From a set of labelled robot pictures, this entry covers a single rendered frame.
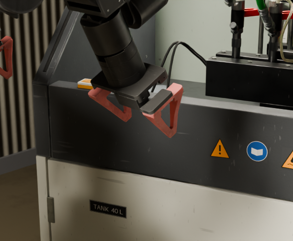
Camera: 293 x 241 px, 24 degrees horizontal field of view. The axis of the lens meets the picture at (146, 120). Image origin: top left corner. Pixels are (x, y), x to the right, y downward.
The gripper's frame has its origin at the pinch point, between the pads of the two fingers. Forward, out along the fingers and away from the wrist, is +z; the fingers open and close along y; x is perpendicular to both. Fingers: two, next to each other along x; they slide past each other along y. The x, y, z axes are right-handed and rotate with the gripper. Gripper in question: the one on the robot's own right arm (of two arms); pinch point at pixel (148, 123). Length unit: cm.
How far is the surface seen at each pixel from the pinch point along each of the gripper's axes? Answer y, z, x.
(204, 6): 48, 27, -60
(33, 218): 151, 124, -24
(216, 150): 7.1, 22.7, -15.6
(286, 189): -5.2, 29.7, -17.8
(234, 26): 19.9, 14.7, -41.3
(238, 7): 21, 12, -45
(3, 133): 202, 115, -50
